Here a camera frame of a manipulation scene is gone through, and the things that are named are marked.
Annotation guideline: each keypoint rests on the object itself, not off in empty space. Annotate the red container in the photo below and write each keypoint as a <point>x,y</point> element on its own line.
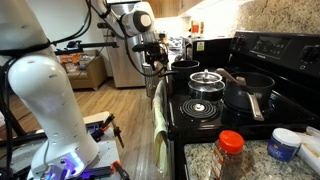
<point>195,28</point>

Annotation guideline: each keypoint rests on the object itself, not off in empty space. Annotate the steel trash can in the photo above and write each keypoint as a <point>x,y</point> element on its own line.
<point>148,83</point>

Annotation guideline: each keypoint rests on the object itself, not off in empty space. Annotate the black stereo camera bar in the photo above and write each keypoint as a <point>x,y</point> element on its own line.
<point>106,25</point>

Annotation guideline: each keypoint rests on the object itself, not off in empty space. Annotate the blue jar with white lid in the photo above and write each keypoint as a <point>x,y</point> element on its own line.
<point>283,146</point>

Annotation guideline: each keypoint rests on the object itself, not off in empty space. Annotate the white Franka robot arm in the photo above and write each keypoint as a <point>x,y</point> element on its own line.
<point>43,100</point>

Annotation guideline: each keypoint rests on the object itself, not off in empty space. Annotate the black appliance with yellow sticker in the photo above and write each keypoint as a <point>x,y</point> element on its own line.
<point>213,50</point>

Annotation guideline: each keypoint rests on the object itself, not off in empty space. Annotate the metal robot mounting table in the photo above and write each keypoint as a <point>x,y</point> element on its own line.
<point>106,150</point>

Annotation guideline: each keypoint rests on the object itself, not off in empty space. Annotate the white and yellow paper box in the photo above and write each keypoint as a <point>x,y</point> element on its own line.
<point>311,150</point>

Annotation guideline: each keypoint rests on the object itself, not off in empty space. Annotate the spice jar with red lid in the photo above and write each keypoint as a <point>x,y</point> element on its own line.
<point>228,156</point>

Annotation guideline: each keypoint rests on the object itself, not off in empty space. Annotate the pale yellow dish towel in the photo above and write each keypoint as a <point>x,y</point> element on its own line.
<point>160,126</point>

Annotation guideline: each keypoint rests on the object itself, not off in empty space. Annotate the plain light wood cabinet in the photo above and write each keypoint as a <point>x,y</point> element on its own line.
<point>166,8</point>

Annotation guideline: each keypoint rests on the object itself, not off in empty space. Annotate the black camera boom stand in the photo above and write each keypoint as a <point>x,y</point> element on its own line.
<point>96,44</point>

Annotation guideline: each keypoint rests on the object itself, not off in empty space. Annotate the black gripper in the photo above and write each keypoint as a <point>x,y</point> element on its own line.
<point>156,56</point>

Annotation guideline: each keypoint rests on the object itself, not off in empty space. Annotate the small steel pot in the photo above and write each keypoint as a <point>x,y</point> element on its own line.
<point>206,95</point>

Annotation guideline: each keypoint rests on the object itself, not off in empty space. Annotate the black electric stove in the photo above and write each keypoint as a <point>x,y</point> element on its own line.
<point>293,110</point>

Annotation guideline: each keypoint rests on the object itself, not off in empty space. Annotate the tan sofa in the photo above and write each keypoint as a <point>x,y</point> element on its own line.
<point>86,75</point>

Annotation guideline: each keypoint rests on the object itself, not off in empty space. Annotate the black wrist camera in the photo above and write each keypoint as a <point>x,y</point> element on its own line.
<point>145,47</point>

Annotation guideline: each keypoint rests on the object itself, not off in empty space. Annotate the stainless steel refrigerator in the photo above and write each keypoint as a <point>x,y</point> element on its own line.
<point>128,66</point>

